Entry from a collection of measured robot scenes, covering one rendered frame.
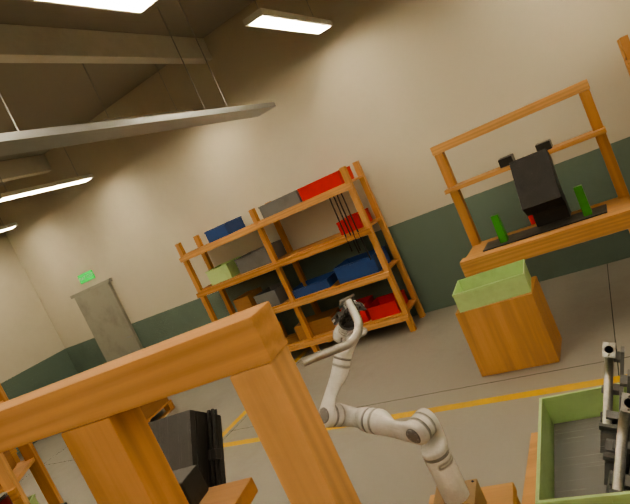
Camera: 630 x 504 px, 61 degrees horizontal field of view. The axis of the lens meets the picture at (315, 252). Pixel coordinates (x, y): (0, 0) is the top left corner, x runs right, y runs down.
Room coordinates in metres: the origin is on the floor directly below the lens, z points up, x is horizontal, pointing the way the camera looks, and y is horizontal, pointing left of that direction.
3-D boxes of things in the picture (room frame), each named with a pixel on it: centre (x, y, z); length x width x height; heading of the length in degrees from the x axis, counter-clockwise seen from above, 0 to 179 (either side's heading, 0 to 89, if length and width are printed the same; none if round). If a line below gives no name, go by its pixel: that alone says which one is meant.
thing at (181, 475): (1.20, 0.53, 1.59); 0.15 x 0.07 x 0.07; 70
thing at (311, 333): (7.40, 0.44, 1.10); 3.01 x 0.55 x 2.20; 59
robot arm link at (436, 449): (1.72, -0.09, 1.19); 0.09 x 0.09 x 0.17; 40
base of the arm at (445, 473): (1.73, -0.09, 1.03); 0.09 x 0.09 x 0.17; 76
